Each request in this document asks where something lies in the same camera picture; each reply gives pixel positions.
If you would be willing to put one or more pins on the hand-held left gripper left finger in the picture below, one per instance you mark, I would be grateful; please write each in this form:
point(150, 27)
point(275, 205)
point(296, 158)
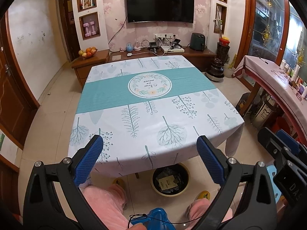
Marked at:
point(88, 160)

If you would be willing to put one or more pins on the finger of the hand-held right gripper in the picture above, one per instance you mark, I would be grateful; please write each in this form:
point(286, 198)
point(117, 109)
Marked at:
point(266, 139)
point(287, 140)

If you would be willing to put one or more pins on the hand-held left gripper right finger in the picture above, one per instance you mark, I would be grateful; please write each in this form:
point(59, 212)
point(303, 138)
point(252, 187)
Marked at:
point(211, 163)

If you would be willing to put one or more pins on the beige round trash bin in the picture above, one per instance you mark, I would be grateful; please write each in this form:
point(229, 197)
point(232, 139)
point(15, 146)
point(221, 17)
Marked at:
point(157, 191)

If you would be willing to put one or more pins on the light blue plastic stool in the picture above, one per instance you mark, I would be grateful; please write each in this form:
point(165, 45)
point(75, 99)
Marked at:
point(272, 172)

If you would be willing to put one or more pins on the stainless steel pot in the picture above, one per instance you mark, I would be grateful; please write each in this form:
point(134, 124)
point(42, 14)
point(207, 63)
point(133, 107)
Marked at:
point(262, 112)

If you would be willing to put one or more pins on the person's right leg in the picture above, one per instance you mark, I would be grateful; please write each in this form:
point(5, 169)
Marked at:
point(203, 210)

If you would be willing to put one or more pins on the yellow and green cardboard box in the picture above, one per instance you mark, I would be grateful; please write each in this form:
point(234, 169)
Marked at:
point(165, 182)

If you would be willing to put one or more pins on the wooden side table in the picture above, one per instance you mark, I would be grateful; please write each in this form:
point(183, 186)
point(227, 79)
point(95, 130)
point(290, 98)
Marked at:
point(257, 88)

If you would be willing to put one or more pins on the side table with white cloth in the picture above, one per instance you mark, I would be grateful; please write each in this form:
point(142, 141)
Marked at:
point(263, 76)

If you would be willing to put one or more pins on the row of small bottles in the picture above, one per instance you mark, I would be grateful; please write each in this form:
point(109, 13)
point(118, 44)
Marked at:
point(295, 76)

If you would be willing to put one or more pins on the leaf print tablecloth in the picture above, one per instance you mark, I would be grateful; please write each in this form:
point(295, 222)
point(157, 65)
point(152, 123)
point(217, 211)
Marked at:
point(144, 122)

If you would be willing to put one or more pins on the white bucket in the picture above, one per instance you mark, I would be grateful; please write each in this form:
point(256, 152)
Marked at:
point(230, 72)

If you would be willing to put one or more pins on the black marker pen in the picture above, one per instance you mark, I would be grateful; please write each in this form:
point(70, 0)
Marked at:
point(263, 60)

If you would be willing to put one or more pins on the metal basin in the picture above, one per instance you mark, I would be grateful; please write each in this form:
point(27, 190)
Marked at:
point(214, 76)

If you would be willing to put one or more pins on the dark ceramic jar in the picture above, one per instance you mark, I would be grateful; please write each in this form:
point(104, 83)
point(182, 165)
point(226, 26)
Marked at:
point(217, 67)

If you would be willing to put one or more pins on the low wooden side cabinet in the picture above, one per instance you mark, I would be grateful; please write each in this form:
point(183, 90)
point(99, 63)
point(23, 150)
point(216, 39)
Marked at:
point(96, 61)

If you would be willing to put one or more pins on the red lidded container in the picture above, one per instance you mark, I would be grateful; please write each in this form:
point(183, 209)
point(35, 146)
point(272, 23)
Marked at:
point(224, 41)

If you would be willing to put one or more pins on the grey square mat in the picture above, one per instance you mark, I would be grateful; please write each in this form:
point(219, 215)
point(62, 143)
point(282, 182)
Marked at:
point(116, 57)

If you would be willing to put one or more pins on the wooden television cabinet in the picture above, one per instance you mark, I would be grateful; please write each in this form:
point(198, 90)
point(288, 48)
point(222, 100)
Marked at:
point(199, 55)

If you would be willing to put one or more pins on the fruit bowl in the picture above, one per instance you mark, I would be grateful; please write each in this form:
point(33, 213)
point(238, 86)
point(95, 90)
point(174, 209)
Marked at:
point(87, 52)

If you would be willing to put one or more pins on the white set-top box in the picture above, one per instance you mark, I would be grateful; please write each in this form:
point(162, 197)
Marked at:
point(176, 50)

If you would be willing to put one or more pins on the dark green air fryer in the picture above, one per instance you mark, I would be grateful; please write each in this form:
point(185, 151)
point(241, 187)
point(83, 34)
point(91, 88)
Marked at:
point(197, 42)

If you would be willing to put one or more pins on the blue figure night light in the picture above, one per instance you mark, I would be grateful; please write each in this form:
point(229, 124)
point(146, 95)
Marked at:
point(129, 47)

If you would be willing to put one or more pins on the wooden glass cabinet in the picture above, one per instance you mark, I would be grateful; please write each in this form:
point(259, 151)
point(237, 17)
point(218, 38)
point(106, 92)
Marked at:
point(263, 16)

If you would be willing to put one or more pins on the pink dumbbell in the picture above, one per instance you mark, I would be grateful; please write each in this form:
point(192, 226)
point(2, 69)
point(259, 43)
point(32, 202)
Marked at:
point(86, 30)
point(93, 28)

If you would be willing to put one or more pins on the dark wooden inner door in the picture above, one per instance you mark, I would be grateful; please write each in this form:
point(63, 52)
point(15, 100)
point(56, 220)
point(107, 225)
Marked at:
point(69, 28)

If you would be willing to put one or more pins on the framed photo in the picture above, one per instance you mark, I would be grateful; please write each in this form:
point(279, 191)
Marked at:
point(86, 1)

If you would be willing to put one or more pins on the black flat screen television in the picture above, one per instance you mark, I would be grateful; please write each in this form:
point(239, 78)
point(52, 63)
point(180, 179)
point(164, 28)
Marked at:
point(160, 4)

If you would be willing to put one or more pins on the black handheld gimbal camera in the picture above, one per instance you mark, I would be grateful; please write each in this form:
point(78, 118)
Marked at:
point(176, 43)

